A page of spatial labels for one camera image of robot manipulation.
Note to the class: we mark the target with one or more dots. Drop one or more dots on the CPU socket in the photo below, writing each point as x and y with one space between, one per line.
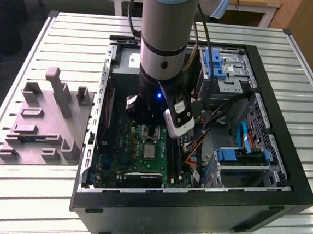
150 142

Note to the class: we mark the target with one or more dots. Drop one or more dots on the hard disk in blue carrier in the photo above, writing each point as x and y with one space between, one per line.
227 156

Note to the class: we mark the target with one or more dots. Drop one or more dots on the black RAM slot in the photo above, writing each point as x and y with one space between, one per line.
171 159
179 162

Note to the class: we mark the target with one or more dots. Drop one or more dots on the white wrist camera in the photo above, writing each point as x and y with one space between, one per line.
178 131

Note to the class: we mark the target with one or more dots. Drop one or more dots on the black office chair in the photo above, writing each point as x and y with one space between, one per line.
5 27

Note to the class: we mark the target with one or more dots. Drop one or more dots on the green motherboard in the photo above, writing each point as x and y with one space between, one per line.
128 131

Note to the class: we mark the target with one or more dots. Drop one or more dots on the grey parts rack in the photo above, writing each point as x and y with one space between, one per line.
51 129

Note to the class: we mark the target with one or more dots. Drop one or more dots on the empty blue disk carrier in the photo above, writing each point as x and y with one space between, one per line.
218 70

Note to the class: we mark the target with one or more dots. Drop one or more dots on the metal disk bay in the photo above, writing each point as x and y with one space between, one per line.
230 86
244 166

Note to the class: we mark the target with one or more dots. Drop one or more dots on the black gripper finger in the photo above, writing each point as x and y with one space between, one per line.
131 104

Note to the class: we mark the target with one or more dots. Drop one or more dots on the blue port connector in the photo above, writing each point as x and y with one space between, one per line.
90 179

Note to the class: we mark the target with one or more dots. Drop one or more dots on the wooden cabinet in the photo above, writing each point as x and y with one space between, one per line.
312 26

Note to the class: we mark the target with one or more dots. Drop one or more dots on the black graphics card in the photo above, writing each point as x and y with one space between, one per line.
141 176

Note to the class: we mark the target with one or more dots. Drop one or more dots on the grey power supply unit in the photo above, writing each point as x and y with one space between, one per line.
123 86

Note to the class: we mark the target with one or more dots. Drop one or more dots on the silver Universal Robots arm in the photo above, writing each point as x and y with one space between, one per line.
164 27

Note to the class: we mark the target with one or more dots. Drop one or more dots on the black PC case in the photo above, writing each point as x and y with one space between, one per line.
164 213

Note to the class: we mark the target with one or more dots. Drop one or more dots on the RAM stick with blue label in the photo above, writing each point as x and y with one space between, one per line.
31 139

